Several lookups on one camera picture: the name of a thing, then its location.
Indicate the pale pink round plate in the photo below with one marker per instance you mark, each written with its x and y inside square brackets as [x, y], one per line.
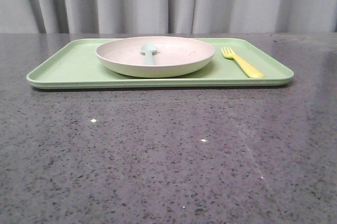
[175, 56]

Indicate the grey pleated curtain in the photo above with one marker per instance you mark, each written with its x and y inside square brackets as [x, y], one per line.
[167, 16]

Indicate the yellow plastic fork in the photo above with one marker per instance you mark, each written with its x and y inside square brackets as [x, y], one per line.
[248, 69]

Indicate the light blue plastic spoon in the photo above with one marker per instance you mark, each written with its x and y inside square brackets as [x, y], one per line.
[149, 50]

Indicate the light green rectangular tray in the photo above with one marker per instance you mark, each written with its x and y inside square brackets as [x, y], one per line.
[76, 66]

